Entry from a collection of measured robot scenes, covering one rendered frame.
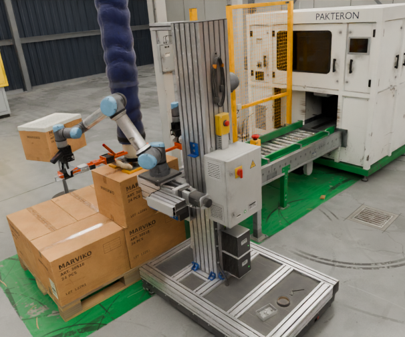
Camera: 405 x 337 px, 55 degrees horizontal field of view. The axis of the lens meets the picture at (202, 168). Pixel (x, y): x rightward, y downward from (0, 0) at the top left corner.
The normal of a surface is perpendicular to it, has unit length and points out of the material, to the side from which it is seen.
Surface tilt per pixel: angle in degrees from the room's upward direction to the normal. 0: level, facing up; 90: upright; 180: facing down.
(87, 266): 90
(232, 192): 90
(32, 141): 90
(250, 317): 0
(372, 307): 0
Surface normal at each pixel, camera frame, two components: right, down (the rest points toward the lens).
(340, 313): -0.07, -0.92
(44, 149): -0.40, 0.38
